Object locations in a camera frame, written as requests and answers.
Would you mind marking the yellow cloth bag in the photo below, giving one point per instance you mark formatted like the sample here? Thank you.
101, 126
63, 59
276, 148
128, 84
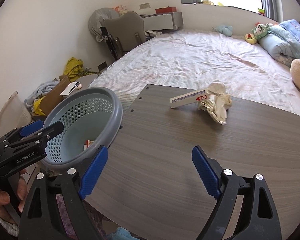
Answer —
74, 69

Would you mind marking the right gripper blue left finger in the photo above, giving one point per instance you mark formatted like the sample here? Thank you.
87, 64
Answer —
93, 168

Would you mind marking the yellow red plush toy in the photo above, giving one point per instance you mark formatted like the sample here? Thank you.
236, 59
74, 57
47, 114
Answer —
250, 38

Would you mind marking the rolled blue quilt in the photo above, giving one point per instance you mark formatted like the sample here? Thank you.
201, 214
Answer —
281, 45

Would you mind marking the person's left hand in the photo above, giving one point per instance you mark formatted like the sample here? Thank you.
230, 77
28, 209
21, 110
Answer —
21, 191

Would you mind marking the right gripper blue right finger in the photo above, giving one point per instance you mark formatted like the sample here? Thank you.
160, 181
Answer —
209, 171

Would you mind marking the blue grey trash basket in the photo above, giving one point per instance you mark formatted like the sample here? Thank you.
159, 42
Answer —
91, 114

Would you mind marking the blue patterned pillow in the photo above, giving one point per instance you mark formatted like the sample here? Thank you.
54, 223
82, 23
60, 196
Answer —
293, 26

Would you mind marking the cardboard box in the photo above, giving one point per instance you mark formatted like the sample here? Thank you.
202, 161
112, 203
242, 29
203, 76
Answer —
46, 104

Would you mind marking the white notepad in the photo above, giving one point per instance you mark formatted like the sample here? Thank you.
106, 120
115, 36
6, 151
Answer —
65, 92

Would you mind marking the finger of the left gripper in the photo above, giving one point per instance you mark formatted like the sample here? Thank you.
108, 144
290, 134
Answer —
22, 132
48, 133

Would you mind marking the red white snack wrapper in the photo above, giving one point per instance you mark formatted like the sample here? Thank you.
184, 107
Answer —
87, 144

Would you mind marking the green plush toy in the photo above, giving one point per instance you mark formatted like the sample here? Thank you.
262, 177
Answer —
261, 30

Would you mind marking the grey garment on chair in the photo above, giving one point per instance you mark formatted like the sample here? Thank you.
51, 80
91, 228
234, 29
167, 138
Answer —
96, 21

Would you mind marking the light blue blanket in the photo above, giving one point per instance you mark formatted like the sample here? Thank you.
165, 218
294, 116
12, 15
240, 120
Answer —
42, 90

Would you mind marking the grey white nightstand drawer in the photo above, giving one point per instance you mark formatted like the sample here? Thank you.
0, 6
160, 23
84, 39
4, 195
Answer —
159, 22

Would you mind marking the white card box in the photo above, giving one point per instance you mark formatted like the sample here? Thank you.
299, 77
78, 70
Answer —
189, 98

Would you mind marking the black pen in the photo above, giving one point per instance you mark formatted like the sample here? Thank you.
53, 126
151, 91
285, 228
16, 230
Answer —
74, 87

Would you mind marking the crumpled white tissue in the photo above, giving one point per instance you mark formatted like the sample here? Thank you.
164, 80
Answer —
217, 103

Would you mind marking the red box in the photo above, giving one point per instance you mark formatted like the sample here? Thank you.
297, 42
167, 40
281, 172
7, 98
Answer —
165, 10

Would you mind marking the grey chair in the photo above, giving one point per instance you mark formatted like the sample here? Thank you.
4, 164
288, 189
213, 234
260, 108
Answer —
124, 33

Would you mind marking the small blue plush toy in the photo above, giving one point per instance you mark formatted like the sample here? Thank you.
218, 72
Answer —
226, 30

